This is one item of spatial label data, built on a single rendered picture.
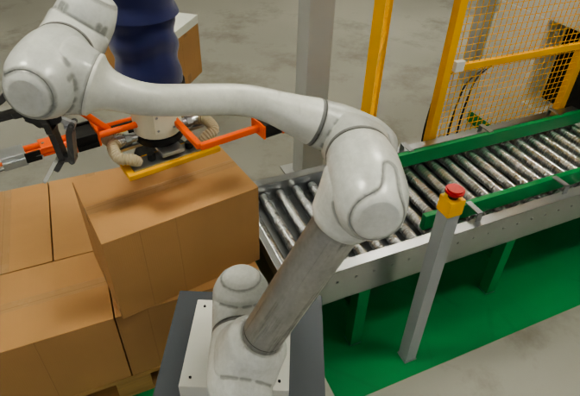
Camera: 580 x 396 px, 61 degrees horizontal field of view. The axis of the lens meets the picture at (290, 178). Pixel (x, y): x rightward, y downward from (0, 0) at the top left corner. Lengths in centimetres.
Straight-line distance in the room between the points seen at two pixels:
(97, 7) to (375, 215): 57
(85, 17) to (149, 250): 109
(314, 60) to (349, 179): 221
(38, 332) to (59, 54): 146
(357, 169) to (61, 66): 48
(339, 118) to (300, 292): 36
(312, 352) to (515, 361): 136
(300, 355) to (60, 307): 100
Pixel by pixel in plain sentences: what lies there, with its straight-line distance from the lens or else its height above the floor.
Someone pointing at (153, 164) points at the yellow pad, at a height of 113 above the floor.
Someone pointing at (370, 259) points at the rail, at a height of 59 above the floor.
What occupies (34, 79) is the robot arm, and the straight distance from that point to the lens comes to 76.
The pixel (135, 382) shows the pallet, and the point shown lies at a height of 9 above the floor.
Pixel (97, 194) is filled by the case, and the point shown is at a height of 94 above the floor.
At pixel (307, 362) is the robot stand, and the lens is 161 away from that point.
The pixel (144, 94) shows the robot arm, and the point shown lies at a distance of 82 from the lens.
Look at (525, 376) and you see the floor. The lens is 273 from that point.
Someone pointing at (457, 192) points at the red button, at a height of 104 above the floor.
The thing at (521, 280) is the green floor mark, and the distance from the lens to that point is 313.
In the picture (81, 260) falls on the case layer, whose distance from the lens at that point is 231.
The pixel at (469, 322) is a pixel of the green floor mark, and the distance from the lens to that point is 281.
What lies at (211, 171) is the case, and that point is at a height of 94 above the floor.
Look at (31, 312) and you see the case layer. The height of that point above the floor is 54.
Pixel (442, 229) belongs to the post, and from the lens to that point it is 193.
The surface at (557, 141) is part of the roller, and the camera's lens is 342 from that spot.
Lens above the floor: 211
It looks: 37 degrees down
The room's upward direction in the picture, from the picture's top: 2 degrees clockwise
